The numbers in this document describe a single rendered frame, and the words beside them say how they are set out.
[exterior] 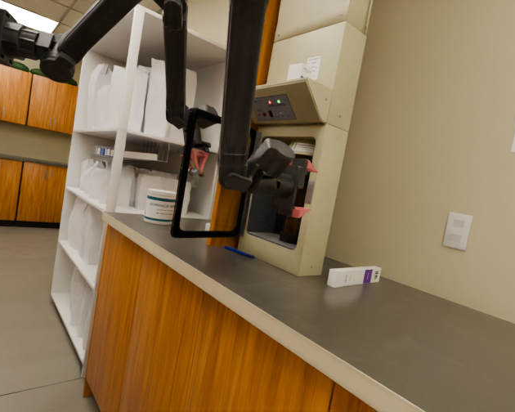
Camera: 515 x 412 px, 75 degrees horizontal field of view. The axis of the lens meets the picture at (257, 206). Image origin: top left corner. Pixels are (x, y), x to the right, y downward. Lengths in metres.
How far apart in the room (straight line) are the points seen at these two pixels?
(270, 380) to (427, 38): 1.26
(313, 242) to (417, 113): 0.64
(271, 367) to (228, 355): 0.16
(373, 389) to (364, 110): 1.16
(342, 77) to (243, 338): 0.79
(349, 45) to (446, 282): 0.82
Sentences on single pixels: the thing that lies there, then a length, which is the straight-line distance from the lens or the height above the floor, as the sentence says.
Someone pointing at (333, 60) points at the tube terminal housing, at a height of 1.60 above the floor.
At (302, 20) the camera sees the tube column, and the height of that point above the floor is 1.76.
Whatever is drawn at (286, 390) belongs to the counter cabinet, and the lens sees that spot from 0.77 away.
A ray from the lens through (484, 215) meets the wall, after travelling 1.26.
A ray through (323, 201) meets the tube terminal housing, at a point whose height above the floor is 1.18.
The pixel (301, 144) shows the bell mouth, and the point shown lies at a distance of 1.14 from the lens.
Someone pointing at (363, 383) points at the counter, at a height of 0.93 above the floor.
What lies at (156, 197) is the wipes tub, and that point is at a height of 1.06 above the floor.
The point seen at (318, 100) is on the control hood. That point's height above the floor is 1.46.
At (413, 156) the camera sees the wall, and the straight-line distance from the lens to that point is 1.37.
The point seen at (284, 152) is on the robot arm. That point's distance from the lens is 0.71.
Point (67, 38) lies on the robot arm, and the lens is 1.04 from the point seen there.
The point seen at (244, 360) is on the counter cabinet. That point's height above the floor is 0.79.
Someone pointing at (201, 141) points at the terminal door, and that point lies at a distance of 1.08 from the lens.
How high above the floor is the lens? 1.20
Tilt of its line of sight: 4 degrees down
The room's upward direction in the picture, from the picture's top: 10 degrees clockwise
